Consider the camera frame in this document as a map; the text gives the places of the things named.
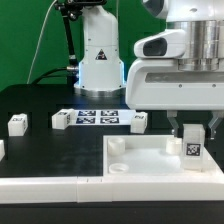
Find white square tabletop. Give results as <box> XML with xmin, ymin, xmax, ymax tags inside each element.
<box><xmin>103</xmin><ymin>135</ymin><xmax>223</xmax><ymax>176</ymax></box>

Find white block left edge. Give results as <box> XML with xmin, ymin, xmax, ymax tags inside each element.
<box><xmin>0</xmin><ymin>140</ymin><xmax>5</xmax><ymax>162</ymax></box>

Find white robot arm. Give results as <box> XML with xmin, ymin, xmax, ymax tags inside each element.
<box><xmin>75</xmin><ymin>0</ymin><xmax>224</xmax><ymax>137</ymax></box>

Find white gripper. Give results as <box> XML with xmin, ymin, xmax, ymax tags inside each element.
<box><xmin>126</xmin><ymin>59</ymin><xmax>224</xmax><ymax>139</ymax></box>

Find white U-shaped obstacle fence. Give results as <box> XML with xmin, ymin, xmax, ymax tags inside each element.
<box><xmin>0</xmin><ymin>169</ymin><xmax>224</xmax><ymax>204</ymax></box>

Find black cables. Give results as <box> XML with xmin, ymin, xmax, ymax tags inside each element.
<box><xmin>31</xmin><ymin>67</ymin><xmax>79</xmax><ymax>85</ymax></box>

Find tag marker sheet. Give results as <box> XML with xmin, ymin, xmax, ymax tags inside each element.
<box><xmin>72</xmin><ymin>109</ymin><xmax>136</xmax><ymax>126</ymax></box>

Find white cable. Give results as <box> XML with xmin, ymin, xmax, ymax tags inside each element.
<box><xmin>26</xmin><ymin>0</ymin><xmax>61</xmax><ymax>85</ymax></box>

